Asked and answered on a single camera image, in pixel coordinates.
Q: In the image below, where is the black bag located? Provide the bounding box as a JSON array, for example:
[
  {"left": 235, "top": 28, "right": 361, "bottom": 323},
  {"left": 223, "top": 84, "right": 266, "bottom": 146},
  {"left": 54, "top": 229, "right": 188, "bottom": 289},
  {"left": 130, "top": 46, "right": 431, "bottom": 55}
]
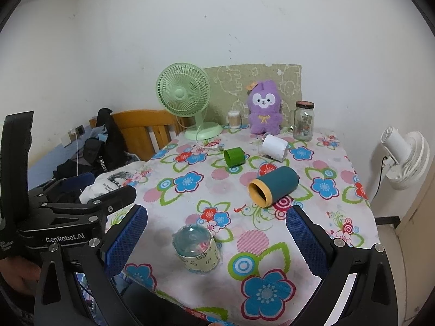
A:
[{"left": 83, "top": 108, "right": 128, "bottom": 174}]

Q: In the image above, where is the white fan cable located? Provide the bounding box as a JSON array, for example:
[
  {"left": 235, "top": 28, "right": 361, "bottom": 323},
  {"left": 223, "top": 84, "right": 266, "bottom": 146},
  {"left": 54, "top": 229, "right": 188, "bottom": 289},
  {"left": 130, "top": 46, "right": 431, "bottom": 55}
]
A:
[{"left": 194, "top": 139, "right": 225, "bottom": 152}]

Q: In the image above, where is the glass jar with lid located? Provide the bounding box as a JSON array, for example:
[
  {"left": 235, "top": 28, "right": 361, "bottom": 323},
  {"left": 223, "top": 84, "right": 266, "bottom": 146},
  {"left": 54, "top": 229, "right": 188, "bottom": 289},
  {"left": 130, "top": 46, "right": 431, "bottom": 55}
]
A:
[{"left": 293, "top": 101, "right": 315, "bottom": 141}]

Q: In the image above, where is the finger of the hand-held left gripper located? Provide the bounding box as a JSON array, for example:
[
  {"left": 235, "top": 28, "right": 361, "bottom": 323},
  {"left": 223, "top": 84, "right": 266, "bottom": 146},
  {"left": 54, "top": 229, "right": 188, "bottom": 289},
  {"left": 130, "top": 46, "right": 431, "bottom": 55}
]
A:
[
  {"left": 40, "top": 185, "right": 137, "bottom": 216},
  {"left": 29, "top": 173, "right": 96, "bottom": 199}
]

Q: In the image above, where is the white fan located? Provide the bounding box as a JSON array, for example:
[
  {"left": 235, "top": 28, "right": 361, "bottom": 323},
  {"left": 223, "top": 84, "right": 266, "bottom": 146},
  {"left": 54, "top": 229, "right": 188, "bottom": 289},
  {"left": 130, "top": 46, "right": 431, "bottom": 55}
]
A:
[{"left": 380, "top": 126, "right": 430, "bottom": 191}]

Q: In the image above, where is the green cup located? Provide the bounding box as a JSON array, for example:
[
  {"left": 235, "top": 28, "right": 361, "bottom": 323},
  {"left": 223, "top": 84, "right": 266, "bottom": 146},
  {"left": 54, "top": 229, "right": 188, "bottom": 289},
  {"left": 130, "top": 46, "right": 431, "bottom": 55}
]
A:
[{"left": 223, "top": 147, "right": 246, "bottom": 168}]

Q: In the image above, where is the cotton swab container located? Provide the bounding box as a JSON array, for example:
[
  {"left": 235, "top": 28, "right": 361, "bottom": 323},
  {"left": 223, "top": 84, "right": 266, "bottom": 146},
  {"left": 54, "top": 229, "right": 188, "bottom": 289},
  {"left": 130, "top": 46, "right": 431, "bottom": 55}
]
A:
[{"left": 228, "top": 109, "right": 243, "bottom": 129}]

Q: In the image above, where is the white charging cable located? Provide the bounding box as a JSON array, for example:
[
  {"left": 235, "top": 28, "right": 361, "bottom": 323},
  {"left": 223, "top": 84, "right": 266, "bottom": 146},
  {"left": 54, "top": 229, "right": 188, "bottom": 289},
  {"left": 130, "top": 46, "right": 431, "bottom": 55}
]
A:
[{"left": 75, "top": 134, "right": 83, "bottom": 178}]

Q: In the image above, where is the person's left hand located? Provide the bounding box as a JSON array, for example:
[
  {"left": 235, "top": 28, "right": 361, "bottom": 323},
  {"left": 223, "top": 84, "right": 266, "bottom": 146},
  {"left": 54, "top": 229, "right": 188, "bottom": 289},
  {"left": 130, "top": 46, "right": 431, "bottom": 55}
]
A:
[{"left": 0, "top": 256, "right": 43, "bottom": 294}]

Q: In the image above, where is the patterned beige board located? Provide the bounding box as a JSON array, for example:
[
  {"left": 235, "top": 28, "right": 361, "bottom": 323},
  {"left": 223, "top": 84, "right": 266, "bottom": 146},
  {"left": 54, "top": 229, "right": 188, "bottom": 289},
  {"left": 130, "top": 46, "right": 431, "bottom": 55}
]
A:
[{"left": 203, "top": 63, "right": 302, "bottom": 130}]

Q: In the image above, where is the teal cup with yellow rim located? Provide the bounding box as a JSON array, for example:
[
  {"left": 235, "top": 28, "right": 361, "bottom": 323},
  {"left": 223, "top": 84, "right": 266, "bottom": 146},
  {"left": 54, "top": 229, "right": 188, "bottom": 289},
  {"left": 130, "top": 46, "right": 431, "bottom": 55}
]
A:
[{"left": 248, "top": 166, "right": 300, "bottom": 208}]

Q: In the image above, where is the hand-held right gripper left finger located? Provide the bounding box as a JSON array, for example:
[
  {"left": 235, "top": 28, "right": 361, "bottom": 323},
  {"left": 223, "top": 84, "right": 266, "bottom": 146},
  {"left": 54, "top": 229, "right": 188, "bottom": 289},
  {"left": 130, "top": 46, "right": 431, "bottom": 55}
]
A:
[{"left": 33, "top": 205, "right": 148, "bottom": 326}]

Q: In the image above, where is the dark cloth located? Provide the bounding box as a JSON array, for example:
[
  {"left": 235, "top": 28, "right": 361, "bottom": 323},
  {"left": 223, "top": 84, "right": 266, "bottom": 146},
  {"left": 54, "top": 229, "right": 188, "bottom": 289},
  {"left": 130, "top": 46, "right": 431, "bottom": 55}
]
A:
[{"left": 51, "top": 158, "right": 99, "bottom": 204}]

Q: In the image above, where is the black fan cable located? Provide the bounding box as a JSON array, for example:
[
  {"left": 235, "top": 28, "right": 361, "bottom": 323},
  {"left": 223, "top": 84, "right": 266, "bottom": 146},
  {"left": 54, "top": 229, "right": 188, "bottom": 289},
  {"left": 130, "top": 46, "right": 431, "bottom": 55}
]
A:
[{"left": 374, "top": 156, "right": 389, "bottom": 208}]

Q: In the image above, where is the clear cup with patterned sleeve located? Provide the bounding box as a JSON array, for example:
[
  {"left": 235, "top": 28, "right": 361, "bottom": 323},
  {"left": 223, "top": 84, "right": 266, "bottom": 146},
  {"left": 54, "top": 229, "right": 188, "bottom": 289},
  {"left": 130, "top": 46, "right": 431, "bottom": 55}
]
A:
[{"left": 172, "top": 225, "right": 222, "bottom": 274}]

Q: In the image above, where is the white printed shirt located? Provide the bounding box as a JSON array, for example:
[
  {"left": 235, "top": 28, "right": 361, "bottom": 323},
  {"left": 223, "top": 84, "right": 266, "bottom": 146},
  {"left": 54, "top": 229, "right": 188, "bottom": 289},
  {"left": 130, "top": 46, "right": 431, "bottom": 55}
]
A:
[{"left": 80, "top": 163, "right": 152, "bottom": 204}]

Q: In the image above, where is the green desk fan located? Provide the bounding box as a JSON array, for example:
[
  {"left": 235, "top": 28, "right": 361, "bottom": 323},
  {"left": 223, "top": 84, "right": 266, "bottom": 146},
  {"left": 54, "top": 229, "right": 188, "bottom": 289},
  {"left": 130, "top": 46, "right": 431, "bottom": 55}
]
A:
[{"left": 156, "top": 63, "right": 223, "bottom": 141}]

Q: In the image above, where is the white cup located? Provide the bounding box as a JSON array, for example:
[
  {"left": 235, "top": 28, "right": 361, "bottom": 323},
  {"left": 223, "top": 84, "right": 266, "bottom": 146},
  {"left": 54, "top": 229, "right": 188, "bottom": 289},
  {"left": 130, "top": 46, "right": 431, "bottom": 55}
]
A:
[{"left": 262, "top": 134, "right": 289, "bottom": 162}]

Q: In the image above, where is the purple plush toy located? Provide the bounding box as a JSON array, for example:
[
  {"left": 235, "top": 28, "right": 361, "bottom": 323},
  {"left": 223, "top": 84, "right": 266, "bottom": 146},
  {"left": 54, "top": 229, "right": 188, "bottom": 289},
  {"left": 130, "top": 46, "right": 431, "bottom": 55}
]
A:
[{"left": 245, "top": 80, "right": 285, "bottom": 135}]

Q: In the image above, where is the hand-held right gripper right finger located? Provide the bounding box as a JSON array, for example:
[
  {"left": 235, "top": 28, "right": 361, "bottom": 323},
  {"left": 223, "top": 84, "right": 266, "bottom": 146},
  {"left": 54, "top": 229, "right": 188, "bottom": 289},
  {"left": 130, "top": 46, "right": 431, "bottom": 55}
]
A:
[{"left": 285, "top": 205, "right": 400, "bottom": 326}]

